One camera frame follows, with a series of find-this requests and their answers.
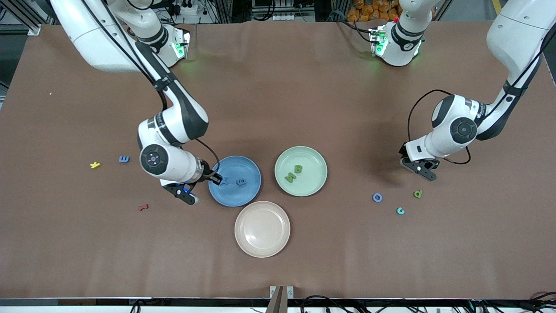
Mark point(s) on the green round plate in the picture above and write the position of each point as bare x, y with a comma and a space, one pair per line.
308, 184

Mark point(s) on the yellow foam letter k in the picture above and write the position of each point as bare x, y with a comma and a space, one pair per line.
95, 165

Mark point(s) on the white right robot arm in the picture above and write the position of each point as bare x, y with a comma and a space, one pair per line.
173, 126

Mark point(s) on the long white power strip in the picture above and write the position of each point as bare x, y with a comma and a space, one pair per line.
282, 17

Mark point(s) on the red foam letter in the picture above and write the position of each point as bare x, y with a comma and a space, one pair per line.
143, 207

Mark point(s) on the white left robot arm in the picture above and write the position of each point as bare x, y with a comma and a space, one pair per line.
460, 130

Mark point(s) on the green foam letter B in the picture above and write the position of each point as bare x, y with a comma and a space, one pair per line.
298, 168

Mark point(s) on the blue foam letter g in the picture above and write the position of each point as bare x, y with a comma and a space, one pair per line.
241, 181

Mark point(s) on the orange netted bag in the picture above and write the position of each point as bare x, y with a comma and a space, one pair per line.
369, 11

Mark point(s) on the green letter M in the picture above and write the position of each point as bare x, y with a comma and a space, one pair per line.
290, 177

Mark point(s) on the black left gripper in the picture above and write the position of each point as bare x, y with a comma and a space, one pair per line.
403, 150

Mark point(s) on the teal foam letter c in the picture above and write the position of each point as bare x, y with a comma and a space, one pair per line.
398, 213

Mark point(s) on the green foam letter p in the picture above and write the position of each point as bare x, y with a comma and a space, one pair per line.
417, 194

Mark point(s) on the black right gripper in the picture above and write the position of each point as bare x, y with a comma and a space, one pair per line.
209, 172

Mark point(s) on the beige round plate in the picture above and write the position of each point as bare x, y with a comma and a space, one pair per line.
262, 229

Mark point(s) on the metal table edge bracket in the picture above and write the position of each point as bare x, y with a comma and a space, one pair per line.
290, 292

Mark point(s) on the aluminium frame post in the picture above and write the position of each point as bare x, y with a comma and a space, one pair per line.
26, 17

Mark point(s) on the blue round plate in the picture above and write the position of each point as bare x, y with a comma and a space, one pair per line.
239, 198

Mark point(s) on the white power strip with plugs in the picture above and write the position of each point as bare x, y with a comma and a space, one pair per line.
191, 9

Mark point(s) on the blue foam letter O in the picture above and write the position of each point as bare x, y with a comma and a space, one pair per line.
374, 198

